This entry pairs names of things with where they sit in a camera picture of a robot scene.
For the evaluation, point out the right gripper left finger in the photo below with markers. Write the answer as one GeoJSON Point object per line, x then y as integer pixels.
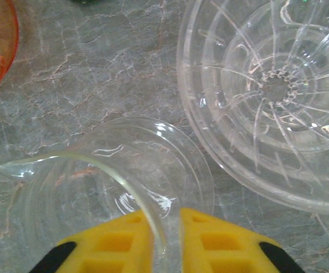
{"type": "Point", "coordinates": [110, 247]}

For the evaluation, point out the clear glass coffee server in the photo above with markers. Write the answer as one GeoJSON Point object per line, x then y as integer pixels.
{"type": "Point", "coordinates": [141, 142]}

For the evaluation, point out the clear plastic coffee dripper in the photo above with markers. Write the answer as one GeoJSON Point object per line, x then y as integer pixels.
{"type": "Point", "coordinates": [267, 85]}

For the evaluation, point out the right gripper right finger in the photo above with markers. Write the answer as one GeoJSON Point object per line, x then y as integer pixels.
{"type": "Point", "coordinates": [224, 247]}

